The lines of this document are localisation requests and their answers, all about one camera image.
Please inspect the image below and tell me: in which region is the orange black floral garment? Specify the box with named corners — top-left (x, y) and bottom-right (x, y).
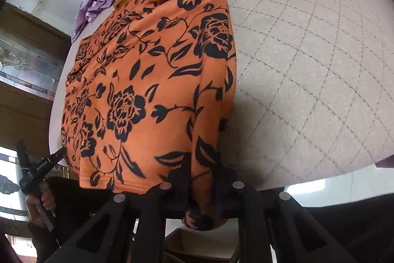
top-left (60, 0), bottom-right (237, 231)

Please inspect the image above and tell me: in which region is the wooden door with glass panel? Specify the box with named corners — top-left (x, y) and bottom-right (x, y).
top-left (0, 2), bottom-right (72, 159)

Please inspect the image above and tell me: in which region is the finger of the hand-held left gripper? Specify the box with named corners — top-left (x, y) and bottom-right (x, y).
top-left (15, 140), bottom-right (32, 173)
top-left (35, 147), bottom-right (67, 173)

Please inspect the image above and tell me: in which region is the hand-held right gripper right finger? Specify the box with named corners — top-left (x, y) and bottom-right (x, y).
top-left (215, 158), bottom-right (348, 263)

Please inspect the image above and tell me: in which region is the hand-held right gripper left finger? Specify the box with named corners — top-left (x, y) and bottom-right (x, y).
top-left (43, 158), bottom-right (193, 263)

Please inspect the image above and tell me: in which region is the brown cardboard box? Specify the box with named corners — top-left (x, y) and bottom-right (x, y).
top-left (164, 228), bottom-right (241, 263)

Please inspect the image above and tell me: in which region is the person's left hand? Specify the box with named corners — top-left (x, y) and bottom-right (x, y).
top-left (25, 181), bottom-right (58, 228)

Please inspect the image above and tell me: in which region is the purple floral cloth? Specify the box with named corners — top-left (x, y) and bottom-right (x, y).
top-left (71, 0), bottom-right (124, 43)

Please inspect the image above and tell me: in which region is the pink quilted bed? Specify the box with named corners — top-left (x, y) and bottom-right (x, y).
top-left (51, 0), bottom-right (394, 193)

